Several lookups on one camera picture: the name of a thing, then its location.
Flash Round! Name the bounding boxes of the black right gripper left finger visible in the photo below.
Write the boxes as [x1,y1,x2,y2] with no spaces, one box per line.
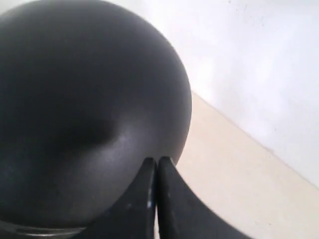
[77,158,157,239]

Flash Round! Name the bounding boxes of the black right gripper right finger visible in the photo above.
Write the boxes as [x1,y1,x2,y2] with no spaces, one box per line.
[158,157,249,239]

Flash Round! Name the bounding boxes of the black helmet with tinted visor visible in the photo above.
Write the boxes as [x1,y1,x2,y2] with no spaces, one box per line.
[0,0,192,233]

